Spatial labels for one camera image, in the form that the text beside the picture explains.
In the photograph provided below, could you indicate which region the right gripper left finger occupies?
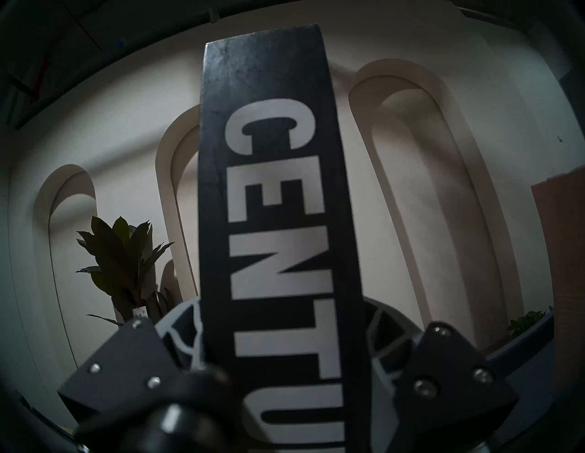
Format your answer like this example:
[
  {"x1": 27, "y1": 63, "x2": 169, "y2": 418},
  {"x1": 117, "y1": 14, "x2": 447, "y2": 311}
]
[{"x1": 57, "y1": 297, "x2": 243, "y2": 453}]

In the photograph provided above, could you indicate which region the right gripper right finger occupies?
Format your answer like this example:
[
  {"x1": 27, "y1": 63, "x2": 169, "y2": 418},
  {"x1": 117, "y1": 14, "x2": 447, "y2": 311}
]
[{"x1": 366, "y1": 297, "x2": 520, "y2": 453}]

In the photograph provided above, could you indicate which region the brown HOMES book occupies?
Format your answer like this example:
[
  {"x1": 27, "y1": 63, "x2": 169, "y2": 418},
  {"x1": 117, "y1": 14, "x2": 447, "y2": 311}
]
[{"x1": 530, "y1": 167, "x2": 585, "y2": 394}]

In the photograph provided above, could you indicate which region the black CENTURY book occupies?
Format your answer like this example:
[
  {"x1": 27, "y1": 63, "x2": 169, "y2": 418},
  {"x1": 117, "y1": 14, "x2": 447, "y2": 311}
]
[{"x1": 197, "y1": 24, "x2": 373, "y2": 453}]

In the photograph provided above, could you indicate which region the black three-tier utility cart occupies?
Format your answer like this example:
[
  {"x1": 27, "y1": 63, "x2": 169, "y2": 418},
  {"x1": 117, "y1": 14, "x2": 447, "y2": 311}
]
[{"x1": 484, "y1": 311, "x2": 556, "y2": 367}]

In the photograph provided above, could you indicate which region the tall green potted plant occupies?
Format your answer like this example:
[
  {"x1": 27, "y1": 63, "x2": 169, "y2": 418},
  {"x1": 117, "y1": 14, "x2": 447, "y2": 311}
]
[{"x1": 75, "y1": 216, "x2": 176, "y2": 326}]

